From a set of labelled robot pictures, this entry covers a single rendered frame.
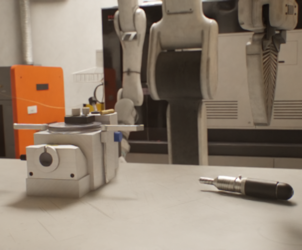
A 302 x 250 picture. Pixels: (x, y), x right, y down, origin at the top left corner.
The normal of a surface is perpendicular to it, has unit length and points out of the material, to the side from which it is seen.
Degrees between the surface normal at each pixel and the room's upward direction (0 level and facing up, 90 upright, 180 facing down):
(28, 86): 90
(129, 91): 75
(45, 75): 90
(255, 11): 90
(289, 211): 0
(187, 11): 105
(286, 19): 99
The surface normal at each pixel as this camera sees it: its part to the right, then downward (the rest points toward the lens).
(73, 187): -0.26, 0.12
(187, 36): -0.29, 0.34
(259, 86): -0.50, 0.42
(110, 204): -0.02, -0.99
